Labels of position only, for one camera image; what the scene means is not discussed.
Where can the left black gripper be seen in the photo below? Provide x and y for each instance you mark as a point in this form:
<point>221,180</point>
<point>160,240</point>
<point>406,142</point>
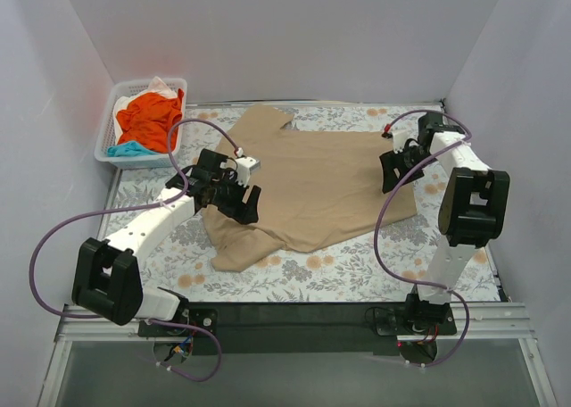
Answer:
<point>241,198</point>

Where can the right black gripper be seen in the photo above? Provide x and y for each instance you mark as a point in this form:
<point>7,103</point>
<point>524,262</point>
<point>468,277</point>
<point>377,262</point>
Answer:
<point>402,165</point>

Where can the beige t shirt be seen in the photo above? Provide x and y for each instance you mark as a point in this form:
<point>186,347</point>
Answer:
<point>318,188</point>

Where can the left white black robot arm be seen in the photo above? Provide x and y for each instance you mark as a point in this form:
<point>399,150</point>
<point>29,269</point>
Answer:
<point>107,279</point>

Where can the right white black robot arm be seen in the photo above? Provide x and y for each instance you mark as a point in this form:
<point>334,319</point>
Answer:
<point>471,214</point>

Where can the floral patterned table mat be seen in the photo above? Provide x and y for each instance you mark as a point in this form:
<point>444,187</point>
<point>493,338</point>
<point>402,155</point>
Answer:
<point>343,272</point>

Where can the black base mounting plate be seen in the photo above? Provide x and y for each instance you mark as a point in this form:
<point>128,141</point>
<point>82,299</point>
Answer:
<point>311,327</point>

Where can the teal t shirt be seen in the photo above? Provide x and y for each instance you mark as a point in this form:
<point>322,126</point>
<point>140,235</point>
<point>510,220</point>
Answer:
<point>129,149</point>

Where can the orange t shirt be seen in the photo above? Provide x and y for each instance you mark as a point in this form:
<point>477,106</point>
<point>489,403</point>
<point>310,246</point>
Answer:
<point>148,119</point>

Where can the white t shirt in basket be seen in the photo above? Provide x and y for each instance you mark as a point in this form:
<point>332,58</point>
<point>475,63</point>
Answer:
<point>159,87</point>

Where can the white plastic laundry basket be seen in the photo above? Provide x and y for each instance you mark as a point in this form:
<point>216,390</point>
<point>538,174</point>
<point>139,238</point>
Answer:
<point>109,130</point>

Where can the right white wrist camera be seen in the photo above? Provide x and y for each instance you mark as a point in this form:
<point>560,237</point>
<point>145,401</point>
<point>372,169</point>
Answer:
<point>398,139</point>

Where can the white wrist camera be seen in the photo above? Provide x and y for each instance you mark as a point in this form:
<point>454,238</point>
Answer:
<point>398,139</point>
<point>245,167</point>

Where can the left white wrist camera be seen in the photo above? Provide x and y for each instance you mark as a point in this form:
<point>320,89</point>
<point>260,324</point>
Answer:
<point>245,167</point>

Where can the aluminium frame rail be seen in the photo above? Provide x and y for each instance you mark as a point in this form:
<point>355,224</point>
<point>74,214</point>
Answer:
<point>338,354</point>

